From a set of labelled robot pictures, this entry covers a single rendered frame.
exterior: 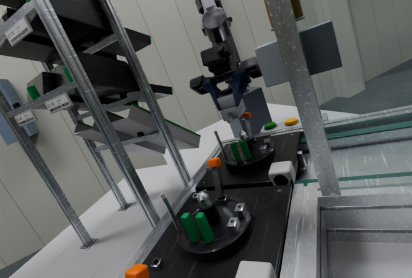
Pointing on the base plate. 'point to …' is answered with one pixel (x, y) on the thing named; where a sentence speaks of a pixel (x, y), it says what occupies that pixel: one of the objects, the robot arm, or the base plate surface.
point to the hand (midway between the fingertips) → (227, 95)
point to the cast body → (230, 108)
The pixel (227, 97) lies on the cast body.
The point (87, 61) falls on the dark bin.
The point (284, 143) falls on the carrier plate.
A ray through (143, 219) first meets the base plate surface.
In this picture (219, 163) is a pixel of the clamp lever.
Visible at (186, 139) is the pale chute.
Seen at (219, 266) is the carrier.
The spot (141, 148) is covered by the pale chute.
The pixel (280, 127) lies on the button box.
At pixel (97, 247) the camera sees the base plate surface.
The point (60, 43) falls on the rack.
